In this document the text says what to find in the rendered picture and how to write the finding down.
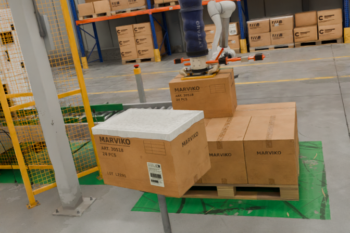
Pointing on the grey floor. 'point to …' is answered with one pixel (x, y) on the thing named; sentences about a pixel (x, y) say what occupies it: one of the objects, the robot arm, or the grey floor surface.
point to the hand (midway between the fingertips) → (224, 60)
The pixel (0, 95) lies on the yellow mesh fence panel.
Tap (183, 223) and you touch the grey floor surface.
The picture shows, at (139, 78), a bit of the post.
